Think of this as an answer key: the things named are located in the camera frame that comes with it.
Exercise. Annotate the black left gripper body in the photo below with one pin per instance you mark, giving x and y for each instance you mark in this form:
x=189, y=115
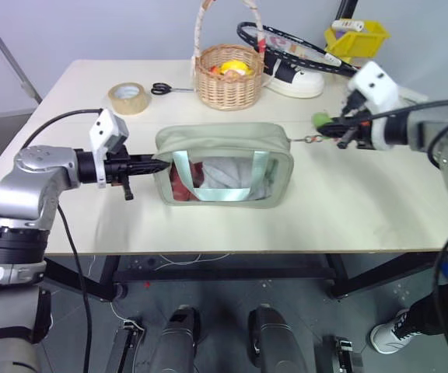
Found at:
x=117, y=168

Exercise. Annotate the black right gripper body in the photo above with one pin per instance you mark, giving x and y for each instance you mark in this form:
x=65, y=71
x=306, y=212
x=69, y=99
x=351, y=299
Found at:
x=358, y=128

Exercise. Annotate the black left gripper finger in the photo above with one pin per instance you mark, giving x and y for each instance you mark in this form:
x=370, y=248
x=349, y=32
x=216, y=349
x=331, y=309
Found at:
x=148, y=159
x=148, y=169

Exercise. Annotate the green pouch with clear window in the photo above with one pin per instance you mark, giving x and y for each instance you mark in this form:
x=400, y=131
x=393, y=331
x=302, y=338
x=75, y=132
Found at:
x=224, y=136

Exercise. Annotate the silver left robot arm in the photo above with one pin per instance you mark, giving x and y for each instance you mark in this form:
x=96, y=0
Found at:
x=33, y=182

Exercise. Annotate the red cloth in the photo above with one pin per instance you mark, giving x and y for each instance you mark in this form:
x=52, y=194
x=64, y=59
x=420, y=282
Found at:
x=181, y=186

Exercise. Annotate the brown packing tape roll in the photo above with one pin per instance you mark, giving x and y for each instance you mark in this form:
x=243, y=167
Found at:
x=128, y=99

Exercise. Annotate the white cloth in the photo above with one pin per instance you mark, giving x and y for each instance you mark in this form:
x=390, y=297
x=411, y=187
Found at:
x=228, y=173

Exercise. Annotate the yellow plastic bin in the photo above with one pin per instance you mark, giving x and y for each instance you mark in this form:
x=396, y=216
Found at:
x=360, y=42

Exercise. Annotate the black tennis racket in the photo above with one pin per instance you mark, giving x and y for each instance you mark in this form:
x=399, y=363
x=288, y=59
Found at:
x=286, y=42

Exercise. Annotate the white power strip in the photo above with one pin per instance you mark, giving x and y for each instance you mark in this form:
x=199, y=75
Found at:
x=348, y=25

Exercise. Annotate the black metal pole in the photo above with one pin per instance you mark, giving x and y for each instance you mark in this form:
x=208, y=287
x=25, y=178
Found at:
x=346, y=8

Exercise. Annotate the yellow toy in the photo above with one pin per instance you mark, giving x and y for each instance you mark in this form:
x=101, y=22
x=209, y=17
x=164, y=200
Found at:
x=236, y=67

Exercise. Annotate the grey metal pole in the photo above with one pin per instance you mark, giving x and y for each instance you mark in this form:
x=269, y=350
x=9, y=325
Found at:
x=10, y=54

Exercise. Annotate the black stand foot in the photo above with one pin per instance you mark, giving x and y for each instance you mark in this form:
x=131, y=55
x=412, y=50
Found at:
x=124, y=346
x=342, y=355

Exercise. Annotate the person's leg in black trousers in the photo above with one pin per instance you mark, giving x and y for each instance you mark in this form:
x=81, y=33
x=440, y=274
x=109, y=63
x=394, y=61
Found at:
x=434, y=314

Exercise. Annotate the white person's sneaker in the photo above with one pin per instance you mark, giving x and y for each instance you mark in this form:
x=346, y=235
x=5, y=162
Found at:
x=389, y=334

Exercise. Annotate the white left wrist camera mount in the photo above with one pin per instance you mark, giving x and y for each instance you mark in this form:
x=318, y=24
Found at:
x=105, y=128

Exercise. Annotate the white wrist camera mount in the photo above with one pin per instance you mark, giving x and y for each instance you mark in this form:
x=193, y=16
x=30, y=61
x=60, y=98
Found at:
x=105, y=128
x=377, y=83

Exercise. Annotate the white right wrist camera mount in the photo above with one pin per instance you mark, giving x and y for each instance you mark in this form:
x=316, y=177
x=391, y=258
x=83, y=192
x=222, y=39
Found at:
x=377, y=83

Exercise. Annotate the black metal table frame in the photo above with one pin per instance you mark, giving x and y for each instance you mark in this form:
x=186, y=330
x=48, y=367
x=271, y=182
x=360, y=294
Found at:
x=224, y=274

